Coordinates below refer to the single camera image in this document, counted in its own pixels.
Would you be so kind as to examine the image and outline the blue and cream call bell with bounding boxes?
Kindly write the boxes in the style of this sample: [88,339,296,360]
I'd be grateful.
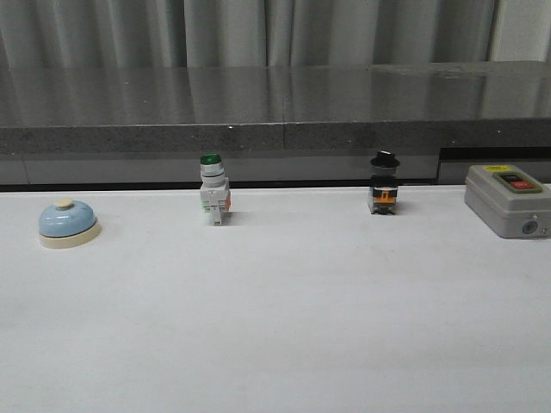
[38,198,102,250]

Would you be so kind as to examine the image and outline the dark granite counter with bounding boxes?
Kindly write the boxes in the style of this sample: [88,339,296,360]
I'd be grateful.
[1,61,550,191]

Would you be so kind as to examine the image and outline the grey curtain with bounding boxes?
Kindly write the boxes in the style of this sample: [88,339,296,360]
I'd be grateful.
[1,1,498,69]

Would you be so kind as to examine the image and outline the green push button switch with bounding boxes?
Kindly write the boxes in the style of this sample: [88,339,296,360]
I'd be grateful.
[200,153,231,225]

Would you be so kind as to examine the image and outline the black selector knob switch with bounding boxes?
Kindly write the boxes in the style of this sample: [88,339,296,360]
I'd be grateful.
[368,151,400,215]

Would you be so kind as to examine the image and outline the grey on off switch box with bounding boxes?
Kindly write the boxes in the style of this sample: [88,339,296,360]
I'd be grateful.
[464,164,550,238]

